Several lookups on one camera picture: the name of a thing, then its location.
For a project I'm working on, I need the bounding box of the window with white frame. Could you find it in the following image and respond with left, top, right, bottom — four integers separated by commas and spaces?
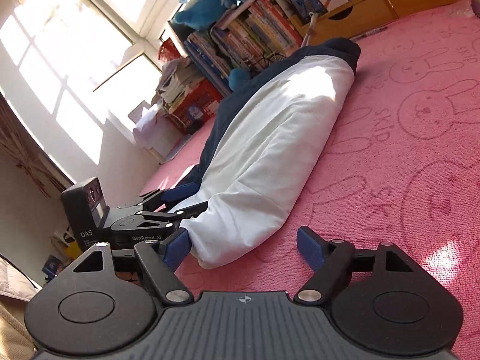
0, 0, 196, 181

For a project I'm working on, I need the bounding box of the red plastic crate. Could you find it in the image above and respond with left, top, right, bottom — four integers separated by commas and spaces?
167, 79, 224, 134

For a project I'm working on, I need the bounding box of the white charging cable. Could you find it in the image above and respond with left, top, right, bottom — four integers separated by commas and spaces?
302, 11, 319, 49

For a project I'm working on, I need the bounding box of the red mesh basket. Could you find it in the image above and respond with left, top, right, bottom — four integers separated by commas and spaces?
159, 37, 188, 61

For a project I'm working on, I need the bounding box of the small blue box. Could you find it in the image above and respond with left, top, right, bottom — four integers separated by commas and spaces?
43, 254, 64, 282

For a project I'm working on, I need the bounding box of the light blue booklet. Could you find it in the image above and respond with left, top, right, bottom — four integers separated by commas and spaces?
161, 137, 196, 164

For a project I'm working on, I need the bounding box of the white and navy jacket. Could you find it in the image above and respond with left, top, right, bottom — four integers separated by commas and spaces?
174, 37, 361, 269

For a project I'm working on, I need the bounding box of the blue plush ball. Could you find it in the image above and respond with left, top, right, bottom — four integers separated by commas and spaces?
229, 68, 251, 91

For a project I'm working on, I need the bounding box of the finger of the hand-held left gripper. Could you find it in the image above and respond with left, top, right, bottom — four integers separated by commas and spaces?
119, 184, 201, 213
137, 200, 209, 226

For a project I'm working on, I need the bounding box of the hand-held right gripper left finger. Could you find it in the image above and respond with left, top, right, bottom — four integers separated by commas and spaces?
71, 229, 194, 304

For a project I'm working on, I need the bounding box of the white shelf board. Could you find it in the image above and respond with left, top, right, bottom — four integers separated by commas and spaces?
212, 0, 278, 31

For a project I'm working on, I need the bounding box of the patterned pen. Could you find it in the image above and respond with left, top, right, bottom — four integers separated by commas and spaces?
350, 25, 389, 42

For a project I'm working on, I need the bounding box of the row of thick storybooks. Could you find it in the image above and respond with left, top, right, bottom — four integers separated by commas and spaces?
212, 0, 304, 68

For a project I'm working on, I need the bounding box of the wooden drawer organizer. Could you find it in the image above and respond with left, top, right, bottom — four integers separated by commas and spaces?
289, 0, 471, 47

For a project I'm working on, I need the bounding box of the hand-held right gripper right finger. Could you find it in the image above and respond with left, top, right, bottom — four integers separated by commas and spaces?
293, 226, 422, 304

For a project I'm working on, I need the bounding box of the row of thin blue books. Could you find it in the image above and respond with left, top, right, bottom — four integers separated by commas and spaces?
184, 30, 233, 96

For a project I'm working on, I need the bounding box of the pink rabbit print mat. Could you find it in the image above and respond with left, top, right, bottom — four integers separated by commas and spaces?
140, 2, 480, 360

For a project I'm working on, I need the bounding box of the beige cloth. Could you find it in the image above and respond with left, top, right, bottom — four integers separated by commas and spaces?
0, 253, 44, 360

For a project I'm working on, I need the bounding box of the black model bicycle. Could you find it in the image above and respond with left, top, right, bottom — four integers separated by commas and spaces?
238, 52, 289, 73

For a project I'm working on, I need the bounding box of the stack of paper booklets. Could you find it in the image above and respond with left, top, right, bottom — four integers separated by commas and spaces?
155, 58, 205, 113

